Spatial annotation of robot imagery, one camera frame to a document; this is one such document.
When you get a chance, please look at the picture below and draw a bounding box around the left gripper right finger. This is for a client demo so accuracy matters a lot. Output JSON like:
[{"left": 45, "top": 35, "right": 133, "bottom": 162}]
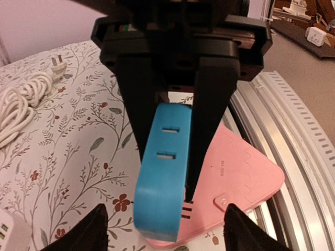
[{"left": 224, "top": 203, "right": 289, "bottom": 251}]

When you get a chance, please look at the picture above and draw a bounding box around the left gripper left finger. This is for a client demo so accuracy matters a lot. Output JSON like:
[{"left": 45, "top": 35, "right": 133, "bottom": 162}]
[{"left": 43, "top": 203, "right": 108, "bottom": 251}]

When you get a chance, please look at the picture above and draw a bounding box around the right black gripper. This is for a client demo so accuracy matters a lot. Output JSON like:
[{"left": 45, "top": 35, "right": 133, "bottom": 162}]
[{"left": 91, "top": 15, "right": 272, "bottom": 202}]

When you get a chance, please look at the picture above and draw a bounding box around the pink triangular power strip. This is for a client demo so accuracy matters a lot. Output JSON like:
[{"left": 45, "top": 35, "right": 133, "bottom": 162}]
[{"left": 148, "top": 124, "right": 285, "bottom": 249}]

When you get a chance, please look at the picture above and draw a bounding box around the blue plug adapter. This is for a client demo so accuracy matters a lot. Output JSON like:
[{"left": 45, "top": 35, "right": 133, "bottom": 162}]
[{"left": 133, "top": 103, "right": 192, "bottom": 242}]

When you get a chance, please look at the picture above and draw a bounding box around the white power strip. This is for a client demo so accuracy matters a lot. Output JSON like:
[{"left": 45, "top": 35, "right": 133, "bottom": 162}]
[{"left": 1, "top": 208, "right": 32, "bottom": 251}]

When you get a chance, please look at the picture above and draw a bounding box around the white cord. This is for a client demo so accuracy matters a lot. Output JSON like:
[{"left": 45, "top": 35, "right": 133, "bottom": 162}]
[{"left": 0, "top": 53, "right": 66, "bottom": 147}]

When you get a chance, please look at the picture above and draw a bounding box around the floral table mat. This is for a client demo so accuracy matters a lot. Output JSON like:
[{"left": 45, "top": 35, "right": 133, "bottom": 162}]
[{"left": 1, "top": 41, "right": 150, "bottom": 250}]

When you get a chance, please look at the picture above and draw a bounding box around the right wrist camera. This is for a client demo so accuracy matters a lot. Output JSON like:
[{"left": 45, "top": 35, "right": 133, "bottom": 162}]
[{"left": 76, "top": 1, "right": 249, "bottom": 31}]

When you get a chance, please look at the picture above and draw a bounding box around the aluminium front rail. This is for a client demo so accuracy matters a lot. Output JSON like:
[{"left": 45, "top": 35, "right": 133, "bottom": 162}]
[{"left": 223, "top": 72, "right": 334, "bottom": 250}]

